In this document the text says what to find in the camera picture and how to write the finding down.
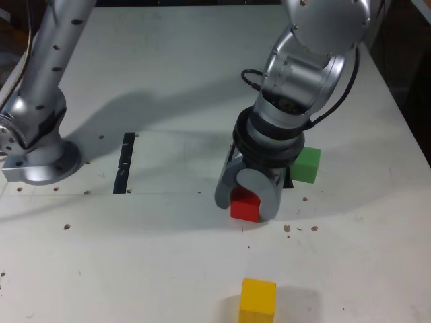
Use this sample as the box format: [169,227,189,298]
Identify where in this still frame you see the green cube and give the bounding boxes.
[290,147,322,184]

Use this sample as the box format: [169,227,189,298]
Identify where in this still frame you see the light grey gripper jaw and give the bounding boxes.
[235,167,286,223]

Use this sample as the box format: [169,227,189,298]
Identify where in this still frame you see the black tape square outline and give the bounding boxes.
[228,143,294,190]

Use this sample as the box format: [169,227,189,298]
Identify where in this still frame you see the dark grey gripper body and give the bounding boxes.
[231,152,288,184]

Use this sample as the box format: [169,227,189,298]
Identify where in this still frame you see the black tape strip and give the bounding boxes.
[112,132,136,195]

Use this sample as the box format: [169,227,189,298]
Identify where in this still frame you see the red cube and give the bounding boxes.
[230,186,262,223]

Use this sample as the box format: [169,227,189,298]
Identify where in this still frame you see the yellow cube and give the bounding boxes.
[238,277,277,323]

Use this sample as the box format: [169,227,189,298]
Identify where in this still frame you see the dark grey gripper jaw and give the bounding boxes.
[214,159,244,210]

